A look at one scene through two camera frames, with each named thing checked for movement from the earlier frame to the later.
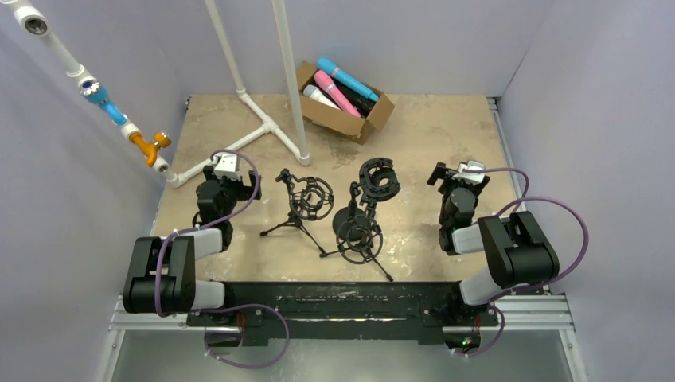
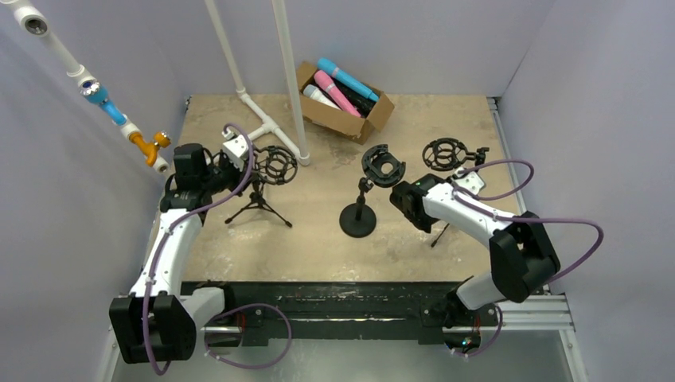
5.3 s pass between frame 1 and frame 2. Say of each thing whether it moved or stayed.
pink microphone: stayed
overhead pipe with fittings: stayed
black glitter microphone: stayed
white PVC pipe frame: stayed
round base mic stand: moved
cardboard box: stayed
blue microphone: stayed
